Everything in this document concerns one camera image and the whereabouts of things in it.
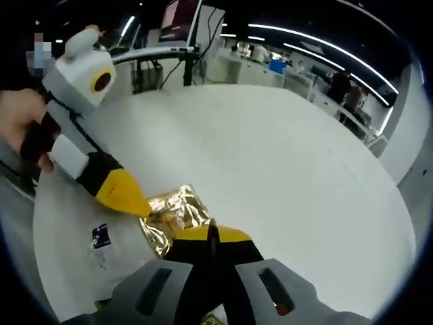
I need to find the long ceiling light strip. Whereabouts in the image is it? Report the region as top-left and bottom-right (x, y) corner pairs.
(283, 42), (390, 105)
(248, 23), (401, 95)

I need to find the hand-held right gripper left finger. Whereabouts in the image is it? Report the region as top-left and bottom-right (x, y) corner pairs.
(110, 219), (217, 325)

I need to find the white standing desk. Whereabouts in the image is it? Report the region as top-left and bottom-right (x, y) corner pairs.
(110, 45), (204, 95)

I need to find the computer monitor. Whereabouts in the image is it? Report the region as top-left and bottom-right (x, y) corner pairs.
(158, 0), (204, 43)

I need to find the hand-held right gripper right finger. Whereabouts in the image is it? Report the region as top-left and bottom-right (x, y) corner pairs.
(216, 223), (341, 325)

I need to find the gold foil skincare sachet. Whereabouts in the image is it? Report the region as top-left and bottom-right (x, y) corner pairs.
(138, 184), (212, 260)

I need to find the small clear skincare sachet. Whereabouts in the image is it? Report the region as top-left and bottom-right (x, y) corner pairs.
(86, 221), (118, 272)

